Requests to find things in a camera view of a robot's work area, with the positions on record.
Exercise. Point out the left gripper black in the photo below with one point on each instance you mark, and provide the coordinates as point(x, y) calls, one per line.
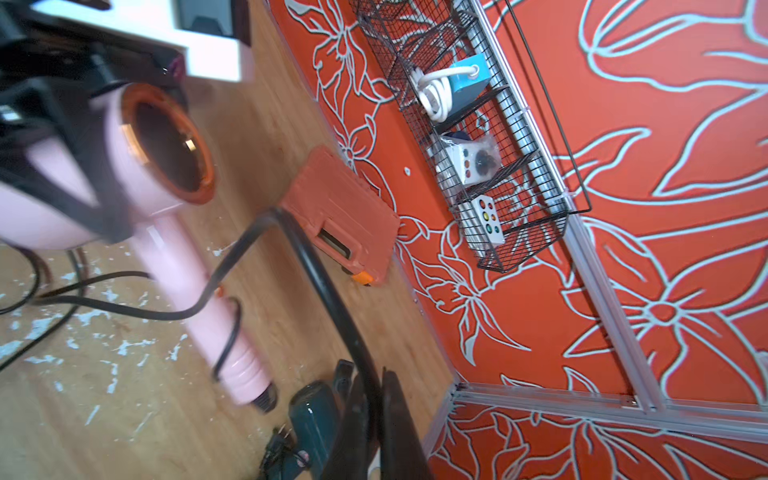
point(49, 80)

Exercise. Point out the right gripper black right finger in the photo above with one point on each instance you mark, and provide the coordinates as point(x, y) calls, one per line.
point(402, 456)

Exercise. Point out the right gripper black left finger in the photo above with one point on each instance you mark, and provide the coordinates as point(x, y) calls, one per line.
point(349, 458)

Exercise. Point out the dark green hair dryer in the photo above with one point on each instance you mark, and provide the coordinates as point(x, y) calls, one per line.
point(301, 449)

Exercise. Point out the pink hair dryer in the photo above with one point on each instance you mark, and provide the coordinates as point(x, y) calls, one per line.
point(162, 165)

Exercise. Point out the orange plastic tool case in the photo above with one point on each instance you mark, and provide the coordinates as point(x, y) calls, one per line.
point(343, 217)

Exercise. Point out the white power strip cube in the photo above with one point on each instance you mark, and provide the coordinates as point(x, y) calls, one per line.
point(481, 224)

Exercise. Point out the white round adapter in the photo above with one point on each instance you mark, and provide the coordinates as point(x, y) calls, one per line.
point(463, 162)

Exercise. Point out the blue white small box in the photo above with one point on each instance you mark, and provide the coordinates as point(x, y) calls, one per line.
point(465, 89)

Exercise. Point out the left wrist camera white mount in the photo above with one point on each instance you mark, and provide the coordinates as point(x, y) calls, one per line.
point(207, 56)

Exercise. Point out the black wire wall basket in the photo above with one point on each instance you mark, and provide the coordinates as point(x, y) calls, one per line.
point(415, 43)

